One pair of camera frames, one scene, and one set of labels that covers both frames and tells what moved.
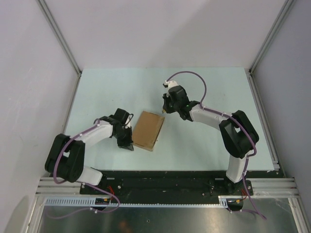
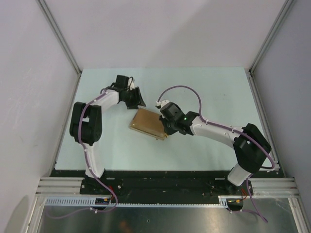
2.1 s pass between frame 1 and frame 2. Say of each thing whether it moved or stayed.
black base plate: stayed
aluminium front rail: stayed
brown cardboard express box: moved
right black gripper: moved
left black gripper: moved
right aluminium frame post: stayed
